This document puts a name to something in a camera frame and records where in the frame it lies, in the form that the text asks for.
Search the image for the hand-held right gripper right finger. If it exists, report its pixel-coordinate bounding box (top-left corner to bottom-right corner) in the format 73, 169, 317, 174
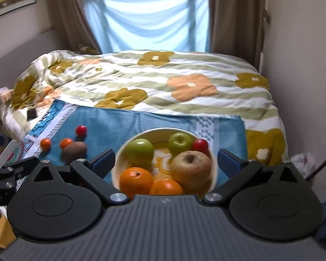
202, 149, 305, 206

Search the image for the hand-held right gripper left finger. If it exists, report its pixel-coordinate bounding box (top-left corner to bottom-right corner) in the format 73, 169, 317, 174
26, 149, 131, 207

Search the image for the green apple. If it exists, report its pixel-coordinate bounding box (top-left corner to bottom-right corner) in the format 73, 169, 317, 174
125, 139, 154, 169
168, 133, 194, 157

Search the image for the large yellow apple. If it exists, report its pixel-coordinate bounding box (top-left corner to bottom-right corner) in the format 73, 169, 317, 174
170, 150, 212, 192

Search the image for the orange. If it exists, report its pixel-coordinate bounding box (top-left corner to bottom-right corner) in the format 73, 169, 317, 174
120, 167, 154, 199
150, 179, 184, 195

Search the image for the yellow cartoon print bowl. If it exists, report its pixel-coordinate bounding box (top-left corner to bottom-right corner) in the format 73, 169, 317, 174
111, 128, 218, 196

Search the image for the brown kiwi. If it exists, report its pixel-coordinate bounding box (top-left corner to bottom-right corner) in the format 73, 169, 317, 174
63, 141, 87, 162

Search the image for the blue patterned tablecloth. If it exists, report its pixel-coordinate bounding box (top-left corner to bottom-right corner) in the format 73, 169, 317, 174
3, 99, 247, 193

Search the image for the white plastic bag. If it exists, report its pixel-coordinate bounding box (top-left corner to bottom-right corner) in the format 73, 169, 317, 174
290, 152, 317, 180

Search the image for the grey bed headboard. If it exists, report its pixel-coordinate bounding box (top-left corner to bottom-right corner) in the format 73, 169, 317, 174
0, 30, 61, 101

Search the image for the floral striped duvet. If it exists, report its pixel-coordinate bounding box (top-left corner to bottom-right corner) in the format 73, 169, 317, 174
0, 49, 288, 164

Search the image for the light blue window cloth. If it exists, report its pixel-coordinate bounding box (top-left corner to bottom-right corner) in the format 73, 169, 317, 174
83, 0, 211, 53

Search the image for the brown curtain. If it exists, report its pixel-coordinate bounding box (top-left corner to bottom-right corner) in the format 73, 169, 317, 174
43, 0, 102, 55
206, 0, 266, 72

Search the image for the black cable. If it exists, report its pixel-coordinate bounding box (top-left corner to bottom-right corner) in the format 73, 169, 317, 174
305, 148, 326, 181

